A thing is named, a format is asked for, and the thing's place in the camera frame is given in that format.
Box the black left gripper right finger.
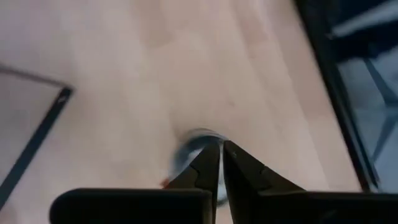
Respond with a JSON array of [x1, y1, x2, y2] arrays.
[[222, 139, 398, 224]]

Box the black aluminium table frame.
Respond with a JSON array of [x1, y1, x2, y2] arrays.
[[292, 0, 398, 193]]

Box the black perforated metal shelf riser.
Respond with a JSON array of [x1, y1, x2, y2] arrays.
[[0, 63, 75, 210]]

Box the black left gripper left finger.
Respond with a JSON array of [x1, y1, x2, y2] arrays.
[[49, 141, 222, 224]]

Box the silver candle can orange tag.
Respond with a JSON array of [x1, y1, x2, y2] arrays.
[[160, 127, 231, 207]]

